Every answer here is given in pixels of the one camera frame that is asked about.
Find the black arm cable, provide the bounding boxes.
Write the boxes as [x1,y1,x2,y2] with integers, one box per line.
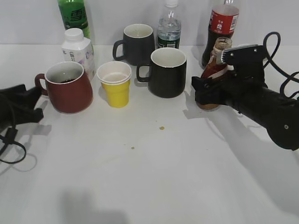
[263,32,299,100]
[0,93,27,164]

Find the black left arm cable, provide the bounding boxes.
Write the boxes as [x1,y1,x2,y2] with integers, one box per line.
[0,93,27,164]

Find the brown Nescafe coffee bottle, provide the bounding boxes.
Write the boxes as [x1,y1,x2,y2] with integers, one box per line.
[196,37,233,110]

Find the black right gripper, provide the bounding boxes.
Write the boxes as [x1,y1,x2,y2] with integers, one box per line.
[191,61,269,110]

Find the dark grey mug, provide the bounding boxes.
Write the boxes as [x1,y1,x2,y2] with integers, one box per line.
[112,24,155,66]

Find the cola bottle red label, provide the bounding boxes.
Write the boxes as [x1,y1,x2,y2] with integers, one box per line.
[201,0,239,68]

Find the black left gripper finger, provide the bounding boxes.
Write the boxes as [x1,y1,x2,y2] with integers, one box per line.
[9,108,44,126]
[0,84,41,109]

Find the green soda bottle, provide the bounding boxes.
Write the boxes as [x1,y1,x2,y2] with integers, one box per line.
[57,0,90,39]

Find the black ceramic mug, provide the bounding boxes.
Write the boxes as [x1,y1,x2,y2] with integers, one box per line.
[136,47,187,98]

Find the yellow paper cup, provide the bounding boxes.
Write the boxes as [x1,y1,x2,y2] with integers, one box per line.
[97,61,132,108]

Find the red ceramic mug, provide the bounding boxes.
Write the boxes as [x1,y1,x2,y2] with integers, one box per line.
[35,61,93,113]

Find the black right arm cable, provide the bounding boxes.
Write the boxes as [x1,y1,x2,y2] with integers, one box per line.
[263,32,299,100]

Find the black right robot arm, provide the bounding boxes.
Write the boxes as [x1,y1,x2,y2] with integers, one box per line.
[192,63,299,151]

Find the clear water bottle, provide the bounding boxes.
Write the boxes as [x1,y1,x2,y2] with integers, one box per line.
[157,0,181,49]

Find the white yogurt carton bottle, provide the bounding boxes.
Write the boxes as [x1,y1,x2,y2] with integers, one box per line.
[62,28,95,81]

